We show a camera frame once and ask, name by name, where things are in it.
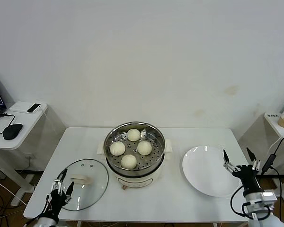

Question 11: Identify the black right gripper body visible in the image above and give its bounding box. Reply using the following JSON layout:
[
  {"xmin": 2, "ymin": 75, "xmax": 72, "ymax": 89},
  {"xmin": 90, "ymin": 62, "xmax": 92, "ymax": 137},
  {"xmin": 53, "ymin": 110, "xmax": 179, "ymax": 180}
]
[{"xmin": 231, "ymin": 164, "xmax": 263, "ymax": 192}]

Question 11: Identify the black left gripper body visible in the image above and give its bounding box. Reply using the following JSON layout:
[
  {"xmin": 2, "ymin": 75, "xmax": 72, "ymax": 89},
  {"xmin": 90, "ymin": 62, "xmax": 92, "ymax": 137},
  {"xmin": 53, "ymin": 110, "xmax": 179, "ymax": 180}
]
[{"xmin": 48, "ymin": 192, "xmax": 69, "ymax": 215}]

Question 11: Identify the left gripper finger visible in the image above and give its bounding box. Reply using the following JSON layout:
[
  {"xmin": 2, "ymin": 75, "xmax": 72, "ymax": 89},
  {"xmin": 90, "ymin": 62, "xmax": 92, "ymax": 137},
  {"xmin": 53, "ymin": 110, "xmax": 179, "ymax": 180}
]
[
  {"xmin": 52, "ymin": 168, "xmax": 69, "ymax": 194},
  {"xmin": 65, "ymin": 181, "xmax": 75, "ymax": 201}
]

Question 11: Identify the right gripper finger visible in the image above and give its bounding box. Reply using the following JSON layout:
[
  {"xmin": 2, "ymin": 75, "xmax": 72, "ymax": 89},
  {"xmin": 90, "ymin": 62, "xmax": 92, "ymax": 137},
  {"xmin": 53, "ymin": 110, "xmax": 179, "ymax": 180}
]
[
  {"xmin": 222, "ymin": 148, "xmax": 241, "ymax": 175},
  {"xmin": 246, "ymin": 147, "xmax": 261, "ymax": 171}
]

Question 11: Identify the glass lid with cream handle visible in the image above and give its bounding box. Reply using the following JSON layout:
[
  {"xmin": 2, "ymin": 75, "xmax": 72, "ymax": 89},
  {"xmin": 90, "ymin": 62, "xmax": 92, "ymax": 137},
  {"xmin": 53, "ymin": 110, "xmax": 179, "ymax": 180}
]
[{"xmin": 55, "ymin": 158, "xmax": 109, "ymax": 211}]

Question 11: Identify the white steamed baozi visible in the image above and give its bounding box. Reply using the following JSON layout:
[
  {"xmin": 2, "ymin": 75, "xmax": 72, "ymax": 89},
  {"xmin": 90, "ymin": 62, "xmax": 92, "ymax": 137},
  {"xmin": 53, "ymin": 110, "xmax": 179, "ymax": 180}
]
[
  {"xmin": 109, "ymin": 141, "xmax": 126, "ymax": 157},
  {"xmin": 137, "ymin": 141, "xmax": 153, "ymax": 156},
  {"xmin": 127, "ymin": 128, "xmax": 141, "ymax": 142},
  {"xmin": 121, "ymin": 154, "xmax": 138, "ymax": 170}
]

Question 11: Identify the black computer mouse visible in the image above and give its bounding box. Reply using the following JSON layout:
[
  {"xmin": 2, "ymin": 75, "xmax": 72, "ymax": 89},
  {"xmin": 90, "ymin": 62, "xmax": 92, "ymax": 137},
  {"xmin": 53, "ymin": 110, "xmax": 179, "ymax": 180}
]
[{"xmin": 3, "ymin": 123, "xmax": 23, "ymax": 140}]

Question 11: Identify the stainless steel steamer basket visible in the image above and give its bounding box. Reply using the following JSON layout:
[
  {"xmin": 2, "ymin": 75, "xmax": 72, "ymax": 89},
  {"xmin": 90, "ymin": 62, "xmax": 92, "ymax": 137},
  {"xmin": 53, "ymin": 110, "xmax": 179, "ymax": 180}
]
[{"xmin": 97, "ymin": 122, "xmax": 174, "ymax": 175}]

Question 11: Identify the white round plate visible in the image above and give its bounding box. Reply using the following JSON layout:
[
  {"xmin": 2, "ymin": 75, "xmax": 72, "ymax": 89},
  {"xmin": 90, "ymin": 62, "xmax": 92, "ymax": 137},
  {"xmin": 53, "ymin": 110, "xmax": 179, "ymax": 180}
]
[{"xmin": 182, "ymin": 145, "xmax": 241, "ymax": 197}]

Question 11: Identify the white side table with laptop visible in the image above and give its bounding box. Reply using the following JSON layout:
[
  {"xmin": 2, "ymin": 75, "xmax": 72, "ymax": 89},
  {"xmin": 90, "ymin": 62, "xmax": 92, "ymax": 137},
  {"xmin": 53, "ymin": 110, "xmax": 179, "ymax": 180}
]
[{"xmin": 0, "ymin": 100, "xmax": 67, "ymax": 206}]

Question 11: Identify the black phone with white rim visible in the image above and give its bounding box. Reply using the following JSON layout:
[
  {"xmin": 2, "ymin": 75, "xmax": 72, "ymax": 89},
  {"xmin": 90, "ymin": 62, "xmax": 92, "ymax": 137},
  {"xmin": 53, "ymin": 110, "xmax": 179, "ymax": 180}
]
[{"xmin": 27, "ymin": 102, "xmax": 42, "ymax": 113}]

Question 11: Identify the black power adapter with cable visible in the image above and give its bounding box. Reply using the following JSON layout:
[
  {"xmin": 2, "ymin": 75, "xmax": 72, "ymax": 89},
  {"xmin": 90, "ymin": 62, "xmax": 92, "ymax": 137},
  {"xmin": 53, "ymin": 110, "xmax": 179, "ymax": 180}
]
[{"xmin": 261, "ymin": 132, "xmax": 284, "ymax": 211}]

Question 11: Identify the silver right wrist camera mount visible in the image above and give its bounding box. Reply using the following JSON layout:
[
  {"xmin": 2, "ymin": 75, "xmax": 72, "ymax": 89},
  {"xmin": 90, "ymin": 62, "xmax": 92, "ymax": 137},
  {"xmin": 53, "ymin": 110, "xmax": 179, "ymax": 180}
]
[{"xmin": 245, "ymin": 192, "xmax": 279, "ymax": 213}]

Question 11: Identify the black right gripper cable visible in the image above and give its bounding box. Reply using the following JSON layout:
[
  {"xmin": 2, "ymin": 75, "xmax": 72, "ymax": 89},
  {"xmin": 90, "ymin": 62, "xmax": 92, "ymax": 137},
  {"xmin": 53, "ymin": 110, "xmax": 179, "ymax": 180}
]
[{"xmin": 230, "ymin": 185, "xmax": 248, "ymax": 217}]

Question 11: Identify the black mouse cable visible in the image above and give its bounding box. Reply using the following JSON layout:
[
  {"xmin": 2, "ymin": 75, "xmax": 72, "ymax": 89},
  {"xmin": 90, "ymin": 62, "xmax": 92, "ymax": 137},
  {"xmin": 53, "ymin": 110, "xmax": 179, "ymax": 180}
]
[{"xmin": 0, "ymin": 113, "xmax": 16, "ymax": 126}]

